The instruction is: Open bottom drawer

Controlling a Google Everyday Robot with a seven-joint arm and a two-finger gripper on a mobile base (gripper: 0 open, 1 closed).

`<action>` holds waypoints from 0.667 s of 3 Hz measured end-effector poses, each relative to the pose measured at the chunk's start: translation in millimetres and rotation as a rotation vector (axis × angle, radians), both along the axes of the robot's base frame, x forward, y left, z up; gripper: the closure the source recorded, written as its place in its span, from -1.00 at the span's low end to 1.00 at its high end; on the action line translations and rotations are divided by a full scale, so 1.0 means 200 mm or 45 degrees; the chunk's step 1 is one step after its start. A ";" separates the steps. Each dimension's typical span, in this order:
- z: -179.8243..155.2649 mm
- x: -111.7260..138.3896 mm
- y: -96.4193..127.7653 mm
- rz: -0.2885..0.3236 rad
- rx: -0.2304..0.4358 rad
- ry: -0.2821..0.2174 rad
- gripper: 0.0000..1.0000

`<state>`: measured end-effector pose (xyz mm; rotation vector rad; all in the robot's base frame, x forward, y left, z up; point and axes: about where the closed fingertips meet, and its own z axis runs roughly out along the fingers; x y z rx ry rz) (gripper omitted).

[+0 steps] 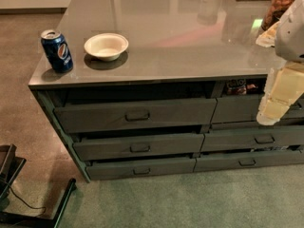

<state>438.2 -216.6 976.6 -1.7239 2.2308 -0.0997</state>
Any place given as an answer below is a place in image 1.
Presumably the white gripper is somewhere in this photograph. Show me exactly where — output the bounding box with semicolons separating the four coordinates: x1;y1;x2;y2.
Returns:
256;22;304;125

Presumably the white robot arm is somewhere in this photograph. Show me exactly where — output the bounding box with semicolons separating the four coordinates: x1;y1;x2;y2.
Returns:
256;0;304;125

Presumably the snack bag in drawer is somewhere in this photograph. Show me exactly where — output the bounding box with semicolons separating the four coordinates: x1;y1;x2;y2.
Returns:
226;79;246;95

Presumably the grey drawer cabinet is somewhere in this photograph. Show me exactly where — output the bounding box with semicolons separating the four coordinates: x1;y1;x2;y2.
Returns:
29;0;304;181

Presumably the clear snack jar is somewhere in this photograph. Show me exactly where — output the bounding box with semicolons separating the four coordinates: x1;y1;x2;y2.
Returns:
261;0;294;30

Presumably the white bowl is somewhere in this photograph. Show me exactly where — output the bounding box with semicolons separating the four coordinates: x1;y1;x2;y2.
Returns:
84;33;129;62

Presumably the blue Pepsi can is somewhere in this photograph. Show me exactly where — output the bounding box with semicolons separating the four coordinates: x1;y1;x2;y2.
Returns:
41;29;73;73

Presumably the black stand base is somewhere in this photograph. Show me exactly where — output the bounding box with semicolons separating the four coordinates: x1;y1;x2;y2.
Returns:
0;143;76;228

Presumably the black cable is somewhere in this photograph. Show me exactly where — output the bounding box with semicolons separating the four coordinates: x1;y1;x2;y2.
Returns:
3;180;48;216

